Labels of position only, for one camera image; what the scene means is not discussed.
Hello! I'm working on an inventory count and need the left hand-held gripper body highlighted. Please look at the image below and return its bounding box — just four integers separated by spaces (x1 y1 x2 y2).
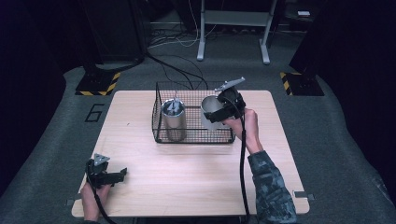
85 153 111 189

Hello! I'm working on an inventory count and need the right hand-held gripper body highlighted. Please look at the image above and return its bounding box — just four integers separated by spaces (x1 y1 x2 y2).
214 77 248 121

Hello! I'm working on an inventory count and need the short silver metal cup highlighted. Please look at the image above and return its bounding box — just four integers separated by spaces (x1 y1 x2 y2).
200 94 226 132

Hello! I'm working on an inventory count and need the black wire basket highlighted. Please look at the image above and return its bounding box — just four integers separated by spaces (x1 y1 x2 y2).
151 80 237 145

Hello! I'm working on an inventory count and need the tall silver metal canister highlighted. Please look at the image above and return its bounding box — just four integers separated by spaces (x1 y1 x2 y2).
161 98 188 142

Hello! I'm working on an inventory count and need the person's left hand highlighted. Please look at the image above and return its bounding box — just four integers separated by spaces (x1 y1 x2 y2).
79 182 111 221

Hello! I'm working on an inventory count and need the person's right hand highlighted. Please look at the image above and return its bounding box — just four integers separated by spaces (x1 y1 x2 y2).
221 107 264 155

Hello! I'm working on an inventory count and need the white metal stand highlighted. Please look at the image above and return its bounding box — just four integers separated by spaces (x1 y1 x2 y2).
196 0 278 65

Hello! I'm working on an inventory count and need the hazard-striped black stand base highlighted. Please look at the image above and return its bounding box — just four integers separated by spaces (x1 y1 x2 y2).
278 71 325 97
75 69 121 97

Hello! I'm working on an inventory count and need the grey tape marker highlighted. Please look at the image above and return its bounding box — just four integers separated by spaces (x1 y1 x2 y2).
293 189 316 201

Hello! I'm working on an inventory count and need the dark cabinet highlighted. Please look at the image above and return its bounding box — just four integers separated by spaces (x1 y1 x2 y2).
78 0 148 63

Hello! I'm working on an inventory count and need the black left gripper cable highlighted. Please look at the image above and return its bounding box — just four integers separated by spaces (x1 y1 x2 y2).
86 175 118 224

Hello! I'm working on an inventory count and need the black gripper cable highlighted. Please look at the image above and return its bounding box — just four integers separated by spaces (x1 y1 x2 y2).
237 108 252 224
86 175 118 224

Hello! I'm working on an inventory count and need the thin black floor cable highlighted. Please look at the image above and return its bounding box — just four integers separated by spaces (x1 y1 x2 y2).
160 54 205 91

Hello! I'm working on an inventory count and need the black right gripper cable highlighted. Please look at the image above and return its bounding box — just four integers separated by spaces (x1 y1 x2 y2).
237 108 252 224

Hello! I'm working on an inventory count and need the thick black floor cable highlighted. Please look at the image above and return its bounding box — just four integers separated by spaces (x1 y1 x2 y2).
92 50 210 91

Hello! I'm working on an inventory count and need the white floor cable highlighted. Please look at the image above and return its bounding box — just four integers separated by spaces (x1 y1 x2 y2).
148 0 219 49

